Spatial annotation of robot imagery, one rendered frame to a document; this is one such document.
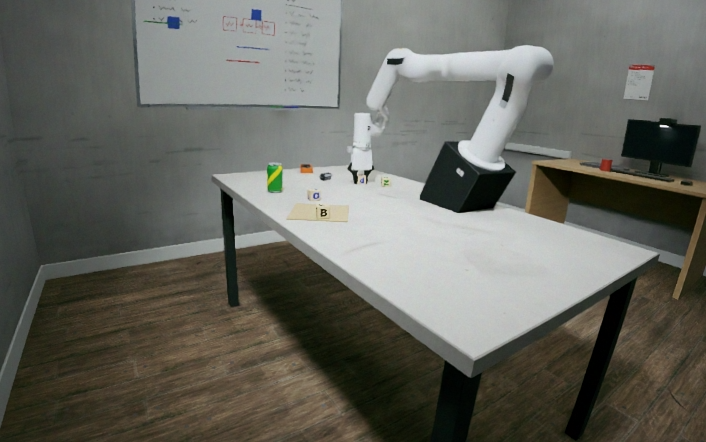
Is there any tan square mat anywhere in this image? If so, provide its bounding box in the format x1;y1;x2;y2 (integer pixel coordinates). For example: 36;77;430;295
286;203;349;222

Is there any green drink can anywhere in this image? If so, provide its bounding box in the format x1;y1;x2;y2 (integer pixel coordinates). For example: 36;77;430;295
267;163;283;193

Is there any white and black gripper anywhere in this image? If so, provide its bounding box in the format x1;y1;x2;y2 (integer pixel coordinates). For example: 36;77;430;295
347;148;375;184

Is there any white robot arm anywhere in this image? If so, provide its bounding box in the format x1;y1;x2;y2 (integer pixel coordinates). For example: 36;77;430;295
353;46;554;171

